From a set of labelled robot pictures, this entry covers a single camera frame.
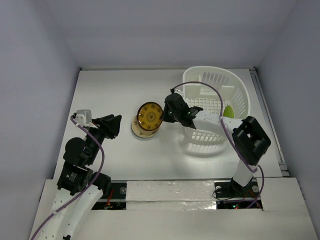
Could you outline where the brown yellow patterned plate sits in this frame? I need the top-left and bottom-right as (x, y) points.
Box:
(136, 101), (163, 132)

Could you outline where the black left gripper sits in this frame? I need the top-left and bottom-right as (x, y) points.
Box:
(86, 113), (122, 164)

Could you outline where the lime green plate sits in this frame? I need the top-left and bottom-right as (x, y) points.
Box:
(223, 105), (235, 119)

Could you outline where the beige plate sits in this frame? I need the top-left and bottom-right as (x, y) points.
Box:
(131, 115), (160, 139)

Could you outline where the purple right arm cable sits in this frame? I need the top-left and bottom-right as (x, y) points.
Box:
(170, 82), (265, 210)

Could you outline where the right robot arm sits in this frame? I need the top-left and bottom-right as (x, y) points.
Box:
(161, 93), (271, 199)

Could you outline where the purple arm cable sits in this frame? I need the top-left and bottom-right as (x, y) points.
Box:
(170, 82), (265, 210)
(29, 116), (105, 240)

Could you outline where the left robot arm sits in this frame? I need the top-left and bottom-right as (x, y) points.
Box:
(39, 110), (122, 240)

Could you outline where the white plastic dish rack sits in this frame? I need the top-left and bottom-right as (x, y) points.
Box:
(182, 65), (252, 147)

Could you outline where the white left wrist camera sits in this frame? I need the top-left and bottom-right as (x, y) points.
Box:
(70, 109), (97, 128)

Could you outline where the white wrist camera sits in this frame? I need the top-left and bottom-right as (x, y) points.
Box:
(170, 88), (184, 98)
(70, 109), (97, 128)

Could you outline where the white foam block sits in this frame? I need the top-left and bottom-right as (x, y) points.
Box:
(125, 180), (217, 211)

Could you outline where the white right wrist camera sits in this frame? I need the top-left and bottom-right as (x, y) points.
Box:
(170, 88), (184, 98)

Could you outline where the aluminium rail right side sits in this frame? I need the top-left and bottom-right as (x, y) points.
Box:
(249, 67), (290, 178)

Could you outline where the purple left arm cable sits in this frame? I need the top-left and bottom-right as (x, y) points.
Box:
(29, 116), (105, 240)

